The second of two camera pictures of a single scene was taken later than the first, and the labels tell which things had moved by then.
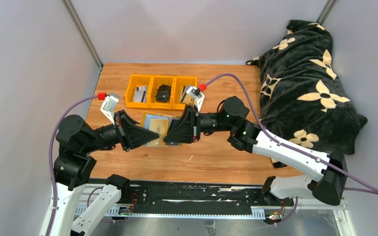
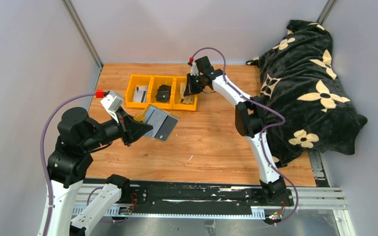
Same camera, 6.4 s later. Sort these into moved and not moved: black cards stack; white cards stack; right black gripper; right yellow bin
Moved: right black gripper
Not moved: black cards stack; white cards stack; right yellow bin
